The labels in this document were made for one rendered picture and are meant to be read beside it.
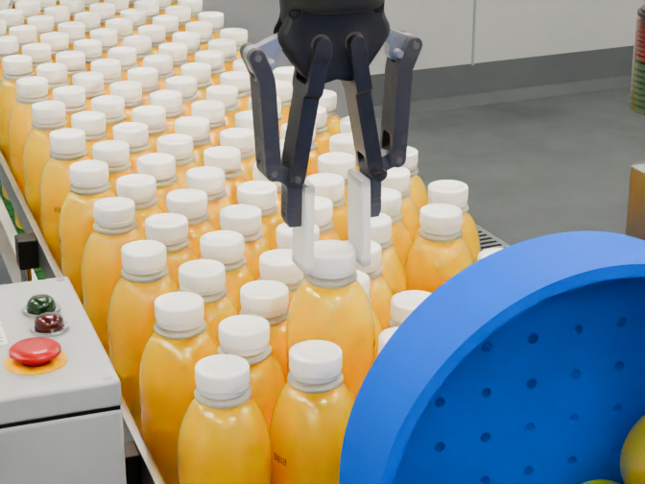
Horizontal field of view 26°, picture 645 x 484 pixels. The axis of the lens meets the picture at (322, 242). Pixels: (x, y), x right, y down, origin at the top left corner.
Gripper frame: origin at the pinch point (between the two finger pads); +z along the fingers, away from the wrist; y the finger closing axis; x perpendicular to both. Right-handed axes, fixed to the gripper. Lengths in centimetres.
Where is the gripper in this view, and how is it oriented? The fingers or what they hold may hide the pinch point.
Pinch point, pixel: (331, 222)
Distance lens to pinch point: 105.1
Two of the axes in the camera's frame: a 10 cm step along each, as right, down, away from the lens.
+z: 0.0, 9.3, 3.6
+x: -3.4, -3.4, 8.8
